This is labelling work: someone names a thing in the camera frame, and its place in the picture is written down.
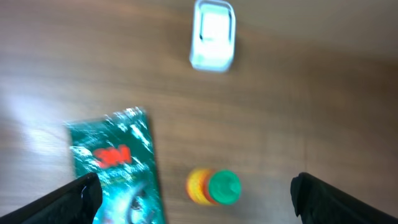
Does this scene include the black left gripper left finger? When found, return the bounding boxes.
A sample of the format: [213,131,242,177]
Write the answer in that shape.
[1,172,103,224]

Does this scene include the white barcode scanner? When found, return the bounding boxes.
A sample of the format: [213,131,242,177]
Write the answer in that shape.
[189,0,236,73]

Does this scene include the green 3M gloves packet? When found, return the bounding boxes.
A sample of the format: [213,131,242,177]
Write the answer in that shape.
[66,107,167,224]

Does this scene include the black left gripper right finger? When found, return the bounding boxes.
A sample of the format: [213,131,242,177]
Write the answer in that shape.
[290,172,397,224]

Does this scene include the yellow bottle green cap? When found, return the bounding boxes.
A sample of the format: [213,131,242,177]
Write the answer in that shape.
[185,169,242,206]

